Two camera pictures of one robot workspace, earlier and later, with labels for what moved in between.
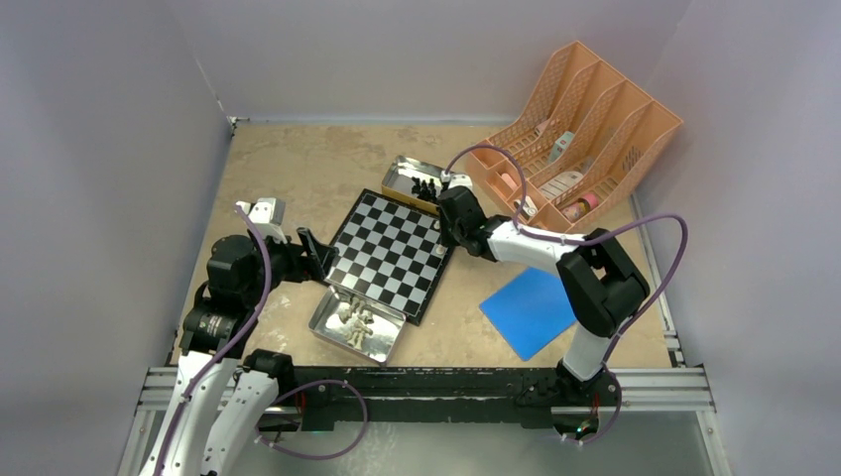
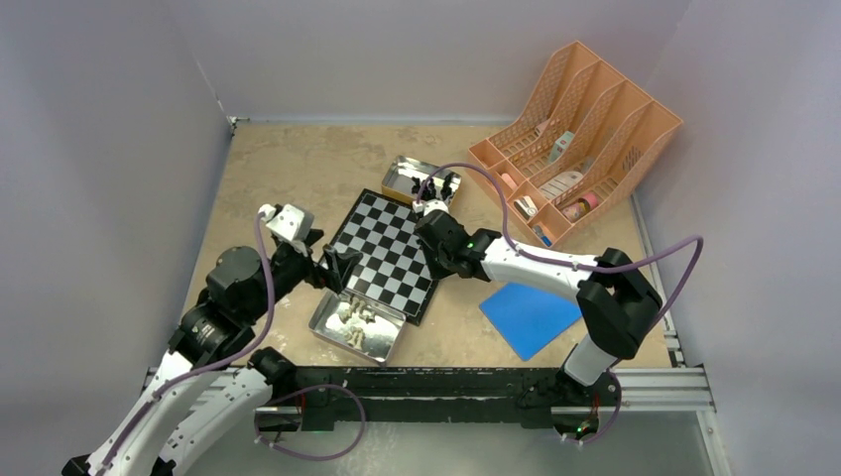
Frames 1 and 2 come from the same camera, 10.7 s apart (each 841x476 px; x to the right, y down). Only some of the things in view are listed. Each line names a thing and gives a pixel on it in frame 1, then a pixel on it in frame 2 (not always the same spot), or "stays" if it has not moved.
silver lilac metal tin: [357, 322] stays
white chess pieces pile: [357, 321] stays
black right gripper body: [451, 231] → [438, 262]
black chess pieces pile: [423, 190] stays
